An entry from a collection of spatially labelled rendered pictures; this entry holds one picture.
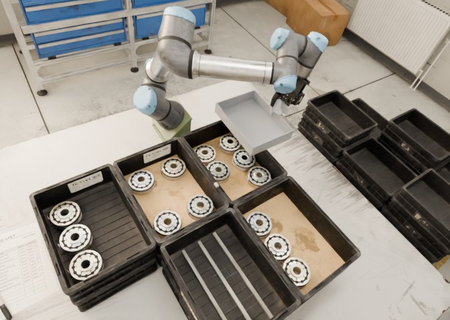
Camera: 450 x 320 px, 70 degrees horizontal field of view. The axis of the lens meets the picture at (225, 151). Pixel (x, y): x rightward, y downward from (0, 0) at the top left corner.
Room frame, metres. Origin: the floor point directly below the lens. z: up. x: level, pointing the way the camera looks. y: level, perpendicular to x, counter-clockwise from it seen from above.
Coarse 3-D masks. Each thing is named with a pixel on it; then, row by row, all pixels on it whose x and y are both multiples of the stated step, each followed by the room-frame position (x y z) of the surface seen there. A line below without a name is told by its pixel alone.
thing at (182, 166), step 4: (168, 160) 0.84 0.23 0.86; (172, 160) 0.85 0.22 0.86; (176, 160) 0.85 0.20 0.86; (180, 160) 0.85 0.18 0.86; (164, 164) 0.82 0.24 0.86; (180, 164) 0.83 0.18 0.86; (184, 164) 0.84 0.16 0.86; (164, 168) 0.80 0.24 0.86; (180, 168) 0.81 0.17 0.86; (184, 168) 0.82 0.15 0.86; (164, 172) 0.78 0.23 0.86; (168, 172) 0.78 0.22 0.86; (172, 172) 0.78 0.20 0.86; (176, 172) 0.79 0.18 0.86; (180, 172) 0.79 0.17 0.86; (172, 176) 0.76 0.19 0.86; (176, 176) 0.77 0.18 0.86
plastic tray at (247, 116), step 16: (240, 96) 1.08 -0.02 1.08; (256, 96) 1.11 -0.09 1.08; (224, 112) 0.96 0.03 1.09; (240, 112) 1.03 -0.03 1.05; (256, 112) 1.04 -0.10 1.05; (240, 128) 0.94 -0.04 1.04; (256, 128) 0.95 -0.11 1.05; (272, 128) 0.97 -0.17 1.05; (288, 128) 0.95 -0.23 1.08; (256, 144) 0.87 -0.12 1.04; (272, 144) 0.87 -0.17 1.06
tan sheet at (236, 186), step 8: (208, 144) 1.01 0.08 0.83; (216, 144) 1.02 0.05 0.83; (216, 152) 0.97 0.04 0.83; (216, 160) 0.92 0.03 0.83; (224, 160) 0.93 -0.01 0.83; (232, 168) 0.89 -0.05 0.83; (232, 176) 0.85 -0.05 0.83; (240, 176) 0.86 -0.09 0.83; (224, 184) 0.80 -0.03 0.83; (232, 184) 0.81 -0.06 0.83; (240, 184) 0.81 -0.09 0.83; (248, 184) 0.82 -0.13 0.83; (232, 192) 0.77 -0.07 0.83; (240, 192) 0.77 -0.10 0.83; (232, 200) 0.73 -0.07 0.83
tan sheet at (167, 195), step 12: (144, 168) 0.80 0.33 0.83; (156, 168) 0.81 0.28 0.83; (156, 180) 0.75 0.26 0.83; (168, 180) 0.76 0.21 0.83; (180, 180) 0.77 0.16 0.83; (192, 180) 0.79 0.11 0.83; (156, 192) 0.69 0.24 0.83; (168, 192) 0.70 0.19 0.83; (180, 192) 0.71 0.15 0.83; (192, 192) 0.73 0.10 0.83; (144, 204) 0.63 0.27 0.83; (156, 204) 0.64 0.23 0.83; (168, 204) 0.65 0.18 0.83; (180, 204) 0.66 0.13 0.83; (180, 216) 0.61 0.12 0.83
